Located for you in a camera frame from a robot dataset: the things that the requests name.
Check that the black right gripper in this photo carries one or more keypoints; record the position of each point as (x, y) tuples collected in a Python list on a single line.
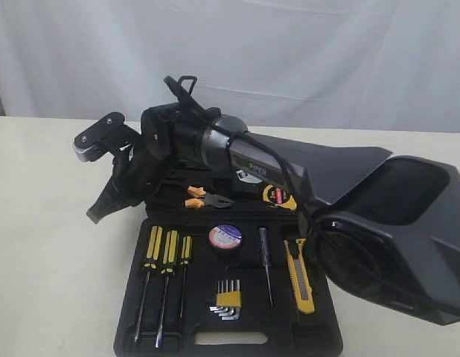
[(131, 182)]

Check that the pliers black orange handles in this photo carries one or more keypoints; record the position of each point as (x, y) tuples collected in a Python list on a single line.
[(192, 197)]

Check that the black PVC insulating tape roll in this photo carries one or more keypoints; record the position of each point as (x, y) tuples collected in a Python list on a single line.
[(225, 239)]

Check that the black plastic tool case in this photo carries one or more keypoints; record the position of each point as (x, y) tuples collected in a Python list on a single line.
[(220, 270)]

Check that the yellow tape measure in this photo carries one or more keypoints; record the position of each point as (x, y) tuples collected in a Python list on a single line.
[(279, 197)]

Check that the yellow utility knife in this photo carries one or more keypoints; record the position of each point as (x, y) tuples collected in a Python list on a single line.
[(302, 289)]

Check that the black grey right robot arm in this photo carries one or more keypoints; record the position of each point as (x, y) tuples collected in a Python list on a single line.
[(385, 228)]

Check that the large yellow black screwdriver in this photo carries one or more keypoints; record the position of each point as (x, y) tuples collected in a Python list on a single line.
[(150, 264)]

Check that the medium yellow black screwdriver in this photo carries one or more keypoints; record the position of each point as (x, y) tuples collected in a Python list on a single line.
[(169, 259)]

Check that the small yellow black screwdriver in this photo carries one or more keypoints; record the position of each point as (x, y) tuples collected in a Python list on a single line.
[(185, 260)]

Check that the silver adjustable wrench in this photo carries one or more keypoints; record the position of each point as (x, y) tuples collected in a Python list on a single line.
[(247, 178)]

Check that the hex key set yellow holder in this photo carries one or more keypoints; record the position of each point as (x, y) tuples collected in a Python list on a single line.
[(228, 300)]

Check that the white backdrop curtain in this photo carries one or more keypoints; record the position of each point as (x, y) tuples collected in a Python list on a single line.
[(391, 65)]

